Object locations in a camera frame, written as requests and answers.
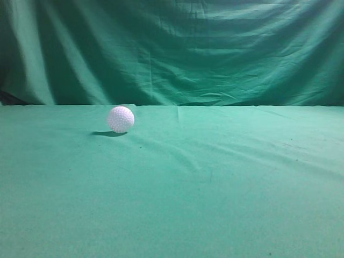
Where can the white dimpled ball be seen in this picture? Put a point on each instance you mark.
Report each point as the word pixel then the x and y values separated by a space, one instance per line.
pixel 120 119

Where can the green table cloth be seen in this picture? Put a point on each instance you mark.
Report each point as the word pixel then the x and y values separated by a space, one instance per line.
pixel 186 181

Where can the green backdrop curtain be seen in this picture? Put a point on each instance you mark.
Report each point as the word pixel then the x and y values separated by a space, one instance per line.
pixel 222 53

